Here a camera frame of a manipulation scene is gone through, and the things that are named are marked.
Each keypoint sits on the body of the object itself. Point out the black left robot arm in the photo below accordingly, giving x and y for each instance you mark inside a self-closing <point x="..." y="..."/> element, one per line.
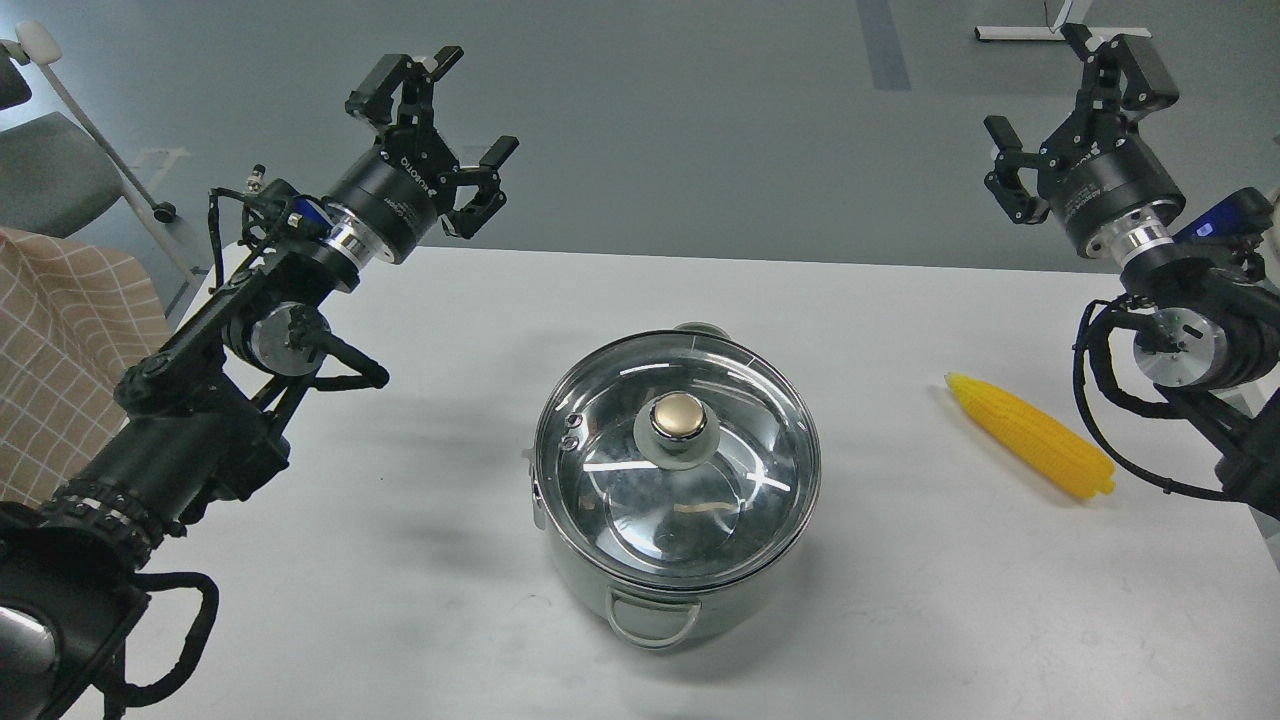
<point x="206" y="414"/>

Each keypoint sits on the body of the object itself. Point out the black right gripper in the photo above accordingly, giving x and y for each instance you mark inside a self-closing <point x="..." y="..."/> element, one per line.
<point x="1124" y="79"/>

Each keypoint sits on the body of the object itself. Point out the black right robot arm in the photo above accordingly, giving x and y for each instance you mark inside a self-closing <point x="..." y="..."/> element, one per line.
<point x="1195" y="317"/>

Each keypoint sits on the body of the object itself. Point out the stainless steel pot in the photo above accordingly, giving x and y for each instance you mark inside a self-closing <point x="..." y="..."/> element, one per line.
<point x="675" y="490"/>

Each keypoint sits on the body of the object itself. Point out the yellow toy corn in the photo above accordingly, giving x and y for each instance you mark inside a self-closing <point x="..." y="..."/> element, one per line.
<point x="1059" y="454"/>

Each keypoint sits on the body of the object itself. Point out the glass pot lid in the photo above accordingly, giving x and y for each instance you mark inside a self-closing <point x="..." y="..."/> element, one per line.
<point x="677" y="465"/>

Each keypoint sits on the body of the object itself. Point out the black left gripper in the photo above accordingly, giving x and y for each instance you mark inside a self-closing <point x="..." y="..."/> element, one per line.
<point x="383" y="204"/>

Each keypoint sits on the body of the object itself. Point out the white desk foot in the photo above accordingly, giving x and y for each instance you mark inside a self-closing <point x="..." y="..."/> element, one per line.
<point x="1050" y="29"/>

